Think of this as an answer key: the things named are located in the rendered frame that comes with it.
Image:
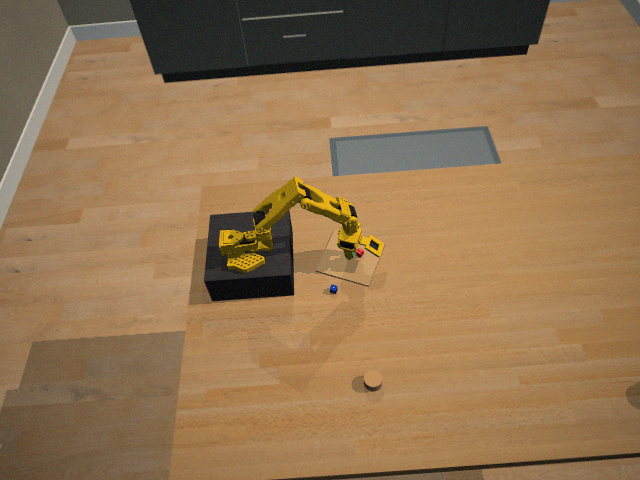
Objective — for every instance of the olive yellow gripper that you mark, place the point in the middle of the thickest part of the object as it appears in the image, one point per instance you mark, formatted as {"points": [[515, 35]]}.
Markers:
{"points": [[349, 243]]}

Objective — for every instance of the tan short cylinder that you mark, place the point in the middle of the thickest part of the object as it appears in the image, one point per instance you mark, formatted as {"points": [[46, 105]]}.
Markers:
{"points": [[373, 380]]}

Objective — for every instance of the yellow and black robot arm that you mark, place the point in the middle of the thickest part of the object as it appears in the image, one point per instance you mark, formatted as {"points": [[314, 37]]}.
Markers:
{"points": [[234, 243]]}

